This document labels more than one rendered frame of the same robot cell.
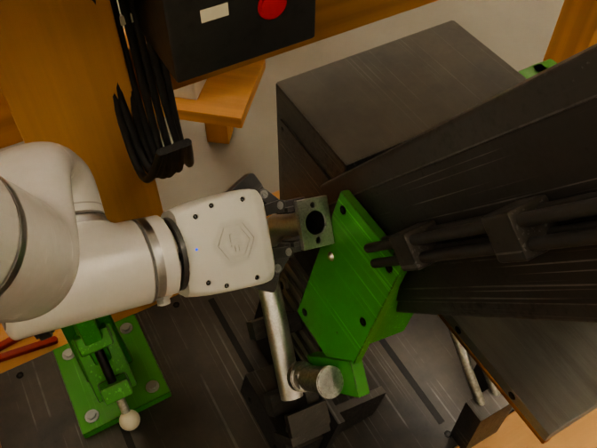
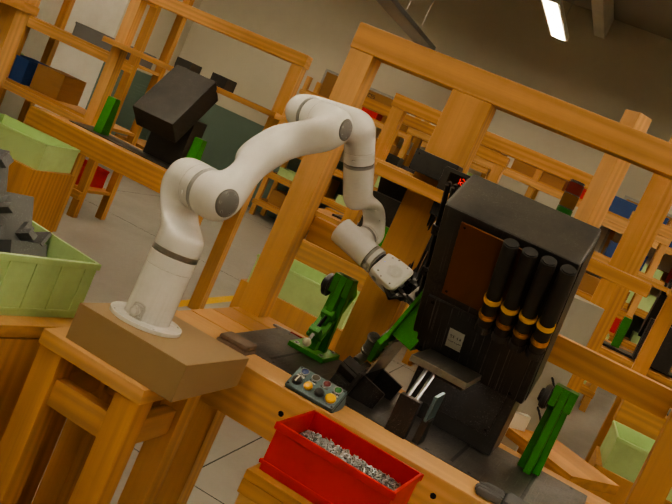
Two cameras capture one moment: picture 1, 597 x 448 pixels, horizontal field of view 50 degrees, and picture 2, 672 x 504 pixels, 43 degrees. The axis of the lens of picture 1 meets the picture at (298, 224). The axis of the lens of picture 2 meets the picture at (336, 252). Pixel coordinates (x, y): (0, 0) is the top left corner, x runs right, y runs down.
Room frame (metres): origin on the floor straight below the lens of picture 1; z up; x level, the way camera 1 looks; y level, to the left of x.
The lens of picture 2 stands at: (-1.39, -1.69, 1.56)
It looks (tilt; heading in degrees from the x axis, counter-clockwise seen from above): 7 degrees down; 49
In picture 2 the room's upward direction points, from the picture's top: 24 degrees clockwise
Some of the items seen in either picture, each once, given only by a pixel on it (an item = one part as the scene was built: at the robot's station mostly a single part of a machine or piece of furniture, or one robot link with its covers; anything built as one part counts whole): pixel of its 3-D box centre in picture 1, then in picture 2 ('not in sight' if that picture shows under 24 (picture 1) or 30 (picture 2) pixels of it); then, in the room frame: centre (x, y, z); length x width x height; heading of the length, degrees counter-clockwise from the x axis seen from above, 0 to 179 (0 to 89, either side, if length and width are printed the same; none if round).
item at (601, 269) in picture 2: not in sight; (510, 228); (0.73, 0.01, 1.52); 0.90 x 0.25 x 0.04; 119
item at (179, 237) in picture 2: not in sight; (186, 206); (-0.28, 0.16, 1.24); 0.19 x 0.12 x 0.24; 97
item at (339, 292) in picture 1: (369, 279); (416, 322); (0.42, -0.08, 1.17); 0.13 x 0.12 x 0.20; 119
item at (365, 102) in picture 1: (391, 173); (472, 376); (0.68, -0.14, 1.07); 0.30 x 0.18 x 0.34; 119
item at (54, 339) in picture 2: not in sight; (128, 360); (-0.28, 0.12, 0.83); 0.32 x 0.32 x 0.04; 29
